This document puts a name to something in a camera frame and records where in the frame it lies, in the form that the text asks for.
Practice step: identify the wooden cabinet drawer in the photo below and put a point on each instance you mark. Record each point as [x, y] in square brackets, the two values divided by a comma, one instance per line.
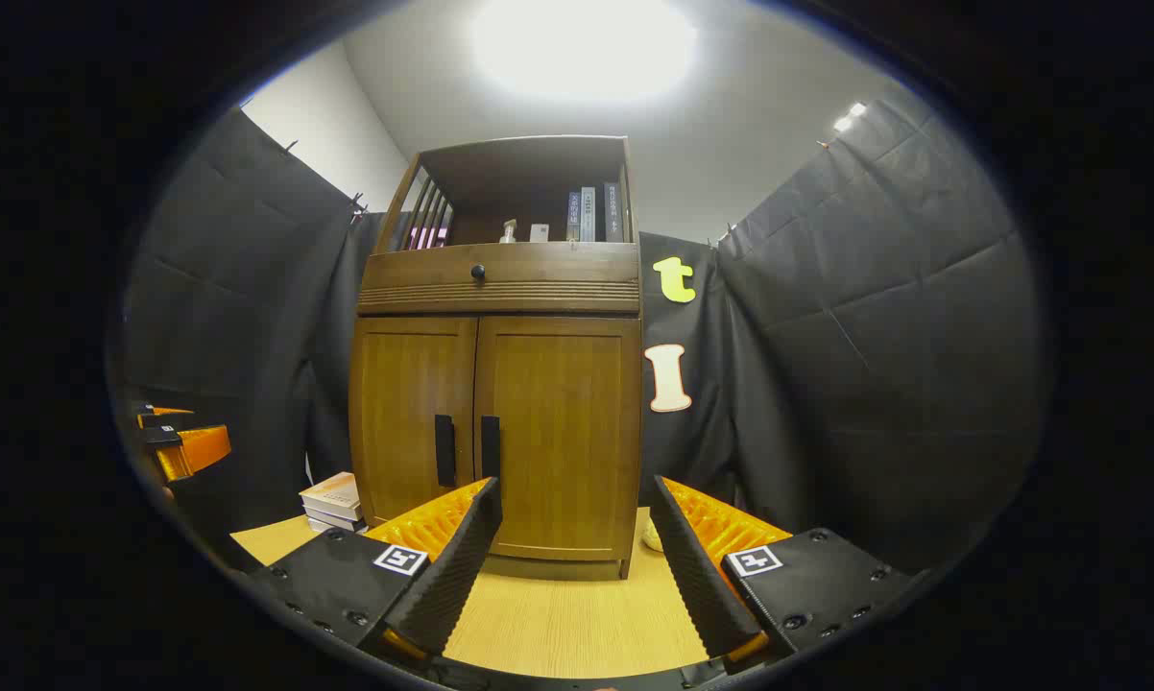
[539, 264]

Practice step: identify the black backdrop cloth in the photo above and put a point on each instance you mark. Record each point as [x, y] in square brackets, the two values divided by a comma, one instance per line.
[875, 336]

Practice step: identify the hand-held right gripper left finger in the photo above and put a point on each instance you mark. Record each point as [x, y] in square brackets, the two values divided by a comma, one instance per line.
[457, 561]

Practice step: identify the wooden double-door shoe cabinet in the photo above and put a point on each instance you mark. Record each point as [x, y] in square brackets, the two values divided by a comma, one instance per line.
[529, 168]

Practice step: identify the grey upright book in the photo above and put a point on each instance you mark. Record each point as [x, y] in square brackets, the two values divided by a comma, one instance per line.
[589, 216]

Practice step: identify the tan cover book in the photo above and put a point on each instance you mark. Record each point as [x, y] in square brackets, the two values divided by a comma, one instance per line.
[332, 491]

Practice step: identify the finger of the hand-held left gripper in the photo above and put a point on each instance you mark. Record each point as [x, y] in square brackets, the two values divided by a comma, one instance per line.
[166, 417]
[198, 448]

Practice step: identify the white book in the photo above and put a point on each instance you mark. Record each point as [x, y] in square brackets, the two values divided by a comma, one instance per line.
[339, 519]
[342, 529]

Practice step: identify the wooden shoe cabinet door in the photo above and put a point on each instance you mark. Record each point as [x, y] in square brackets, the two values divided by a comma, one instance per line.
[567, 432]
[404, 403]

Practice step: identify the cream soft object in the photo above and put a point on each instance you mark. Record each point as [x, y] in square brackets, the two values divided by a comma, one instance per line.
[651, 539]

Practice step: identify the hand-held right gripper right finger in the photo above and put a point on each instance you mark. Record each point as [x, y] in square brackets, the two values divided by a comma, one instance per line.
[697, 576]

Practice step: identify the white pump bottle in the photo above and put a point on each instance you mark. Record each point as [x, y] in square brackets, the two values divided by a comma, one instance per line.
[508, 233]

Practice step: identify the pink box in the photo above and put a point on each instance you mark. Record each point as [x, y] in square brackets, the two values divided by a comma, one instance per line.
[428, 238]

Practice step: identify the dark upright book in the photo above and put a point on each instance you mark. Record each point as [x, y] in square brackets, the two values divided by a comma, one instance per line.
[574, 219]

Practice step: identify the small ceiling light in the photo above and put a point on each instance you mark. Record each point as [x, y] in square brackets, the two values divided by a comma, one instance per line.
[848, 117]

